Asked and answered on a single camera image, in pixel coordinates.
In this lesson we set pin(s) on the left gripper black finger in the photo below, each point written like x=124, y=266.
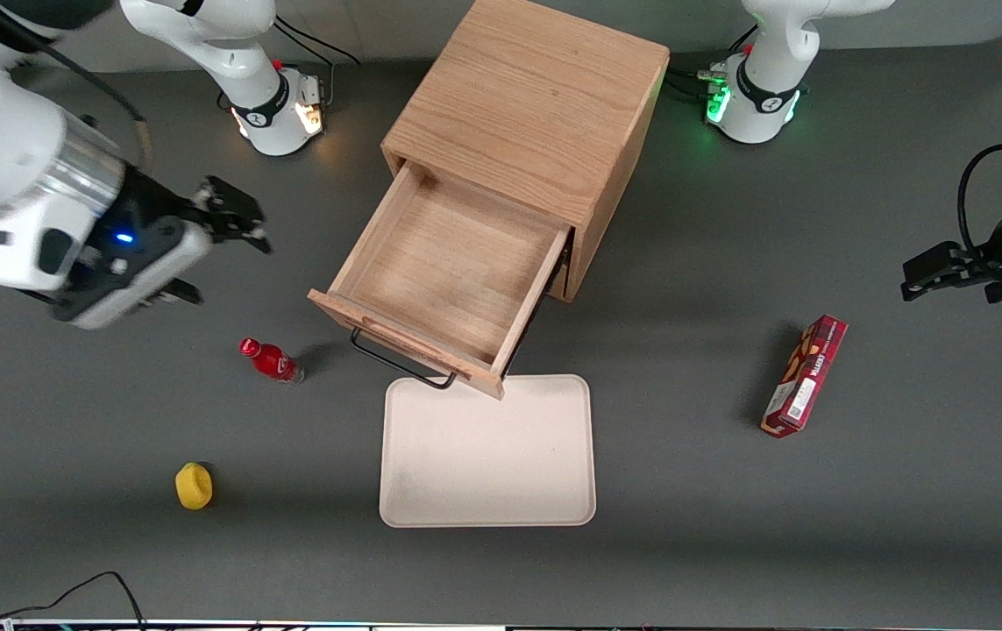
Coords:
x=930, y=284
x=934, y=261

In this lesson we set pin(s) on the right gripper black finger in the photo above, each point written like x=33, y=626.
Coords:
x=233, y=210
x=176, y=294

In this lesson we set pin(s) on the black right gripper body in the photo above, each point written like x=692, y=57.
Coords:
x=152, y=210

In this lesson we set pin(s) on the wooden drawer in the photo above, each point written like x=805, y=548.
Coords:
x=448, y=263

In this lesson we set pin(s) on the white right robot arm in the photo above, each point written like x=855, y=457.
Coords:
x=10, y=149

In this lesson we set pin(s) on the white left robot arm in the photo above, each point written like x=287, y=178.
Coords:
x=763, y=96

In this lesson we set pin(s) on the wooden drawer cabinet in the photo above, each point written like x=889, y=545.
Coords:
x=536, y=96

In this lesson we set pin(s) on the red plastic bottle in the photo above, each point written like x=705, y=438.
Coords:
x=273, y=361

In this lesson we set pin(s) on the red snack box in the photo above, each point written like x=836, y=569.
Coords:
x=803, y=381

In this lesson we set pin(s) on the yellow round toy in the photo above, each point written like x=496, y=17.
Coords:
x=194, y=487

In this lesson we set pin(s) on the beige rectangular tray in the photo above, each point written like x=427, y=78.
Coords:
x=487, y=456

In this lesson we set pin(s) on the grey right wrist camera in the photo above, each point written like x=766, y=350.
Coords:
x=137, y=285

